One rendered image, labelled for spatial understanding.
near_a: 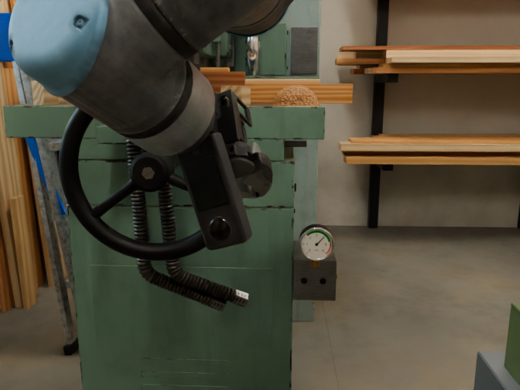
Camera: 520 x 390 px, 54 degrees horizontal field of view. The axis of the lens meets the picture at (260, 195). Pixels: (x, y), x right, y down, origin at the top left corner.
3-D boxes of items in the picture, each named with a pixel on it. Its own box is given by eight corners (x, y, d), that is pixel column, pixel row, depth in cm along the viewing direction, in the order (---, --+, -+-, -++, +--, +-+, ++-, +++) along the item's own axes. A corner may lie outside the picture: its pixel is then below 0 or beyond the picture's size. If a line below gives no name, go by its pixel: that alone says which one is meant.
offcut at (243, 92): (241, 106, 92) (241, 85, 92) (220, 105, 94) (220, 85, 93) (251, 105, 97) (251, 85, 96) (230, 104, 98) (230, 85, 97)
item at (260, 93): (100, 103, 109) (100, 83, 108) (104, 102, 111) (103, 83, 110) (352, 103, 106) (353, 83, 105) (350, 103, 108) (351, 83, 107)
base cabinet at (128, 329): (88, 516, 113) (61, 206, 98) (155, 372, 169) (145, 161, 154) (290, 525, 110) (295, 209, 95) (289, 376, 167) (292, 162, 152)
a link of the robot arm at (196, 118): (198, 120, 42) (102, 154, 45) (224, 142, 46) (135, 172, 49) (188, 32, 45) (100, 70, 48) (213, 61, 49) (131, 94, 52)
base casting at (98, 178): (63, 205, 98) (59, 159, 96) (145, 161, 154) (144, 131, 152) (295, 208, 96) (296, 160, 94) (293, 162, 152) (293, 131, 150)
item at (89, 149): (72, 159, 96) (70, 138, 95) (110, 146, 117) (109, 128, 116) (284, 161, 94) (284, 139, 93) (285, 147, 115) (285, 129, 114)
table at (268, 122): (-26, 143, 87) (-31, 107, 85) (53, 128, 116) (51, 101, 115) (330, 145, 83) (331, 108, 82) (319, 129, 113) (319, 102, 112)
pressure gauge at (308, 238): (298, 271, 92) (299, 227, 90) (298, 263, 95) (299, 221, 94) (333, 271, 91) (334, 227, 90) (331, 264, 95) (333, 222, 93)
